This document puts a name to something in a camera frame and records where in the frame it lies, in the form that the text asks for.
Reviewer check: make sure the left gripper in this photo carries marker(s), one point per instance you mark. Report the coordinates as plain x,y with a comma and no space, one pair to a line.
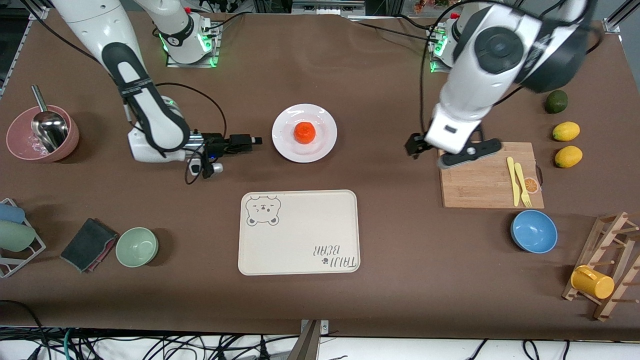
414,144

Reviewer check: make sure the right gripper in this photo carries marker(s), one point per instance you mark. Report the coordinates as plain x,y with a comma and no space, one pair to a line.
218,144

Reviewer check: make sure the white round plate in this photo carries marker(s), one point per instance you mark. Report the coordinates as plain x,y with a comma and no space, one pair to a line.
285,145

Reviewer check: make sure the orange mandarin fruit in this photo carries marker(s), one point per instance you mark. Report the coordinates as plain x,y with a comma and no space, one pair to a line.
304,133

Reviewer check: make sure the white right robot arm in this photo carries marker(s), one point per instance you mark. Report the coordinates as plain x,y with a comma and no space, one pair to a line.
150,115

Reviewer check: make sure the bamboo cutting board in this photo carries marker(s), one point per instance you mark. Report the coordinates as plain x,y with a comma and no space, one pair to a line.
480,190

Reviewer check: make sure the yellow plastic knife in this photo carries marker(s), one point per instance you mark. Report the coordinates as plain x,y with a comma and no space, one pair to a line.
514,187

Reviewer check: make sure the cream tray with bear print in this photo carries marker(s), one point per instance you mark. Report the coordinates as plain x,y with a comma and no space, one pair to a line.
300,235

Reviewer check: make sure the yellow plastic fork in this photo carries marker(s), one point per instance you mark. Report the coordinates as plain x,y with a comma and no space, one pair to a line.
522,187

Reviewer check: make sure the orange slice coaster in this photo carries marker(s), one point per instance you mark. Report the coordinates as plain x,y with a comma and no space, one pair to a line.
532,186

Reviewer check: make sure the dark green avocado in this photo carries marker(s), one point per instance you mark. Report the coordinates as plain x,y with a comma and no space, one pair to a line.
556,102

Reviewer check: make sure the blue bowl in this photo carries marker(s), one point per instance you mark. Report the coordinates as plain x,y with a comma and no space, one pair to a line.
534,231

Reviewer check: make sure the yellow lemon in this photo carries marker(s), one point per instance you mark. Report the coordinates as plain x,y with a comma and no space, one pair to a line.
566,131
568,157

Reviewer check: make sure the pale green bowl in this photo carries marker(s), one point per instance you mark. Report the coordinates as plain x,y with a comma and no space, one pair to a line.
136,247

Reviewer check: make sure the grey metal box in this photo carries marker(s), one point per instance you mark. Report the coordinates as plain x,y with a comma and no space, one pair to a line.
327,6

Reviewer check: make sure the dark grey folded cloth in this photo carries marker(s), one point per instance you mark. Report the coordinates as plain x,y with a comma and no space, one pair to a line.
86,245

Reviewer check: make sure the metal scoop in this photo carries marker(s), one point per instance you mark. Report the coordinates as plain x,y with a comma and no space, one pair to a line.
50,130

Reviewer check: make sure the dark slanted pole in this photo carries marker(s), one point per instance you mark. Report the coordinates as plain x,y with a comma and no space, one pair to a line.
306,345

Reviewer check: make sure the yellow plastic mug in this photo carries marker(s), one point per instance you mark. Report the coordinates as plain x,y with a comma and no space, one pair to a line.
592,283

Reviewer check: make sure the pink bowl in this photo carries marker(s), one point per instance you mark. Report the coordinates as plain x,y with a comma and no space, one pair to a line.
17,145

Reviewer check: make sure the light blue cup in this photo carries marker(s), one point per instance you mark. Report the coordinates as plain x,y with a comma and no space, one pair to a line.
10,213

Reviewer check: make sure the wooden peg drying rack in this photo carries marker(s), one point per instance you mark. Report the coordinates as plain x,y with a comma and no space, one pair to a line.
612,300

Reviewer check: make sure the pale green cup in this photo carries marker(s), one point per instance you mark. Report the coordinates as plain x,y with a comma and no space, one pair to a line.
15,236

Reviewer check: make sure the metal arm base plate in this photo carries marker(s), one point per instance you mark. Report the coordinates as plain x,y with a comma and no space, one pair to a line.
436,42
212,40

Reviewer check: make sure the grey metal table bracket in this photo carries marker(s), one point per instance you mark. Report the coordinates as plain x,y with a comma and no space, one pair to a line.
324,327

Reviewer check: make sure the aluminium frame corner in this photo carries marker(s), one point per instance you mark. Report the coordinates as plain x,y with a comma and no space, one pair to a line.
617,20

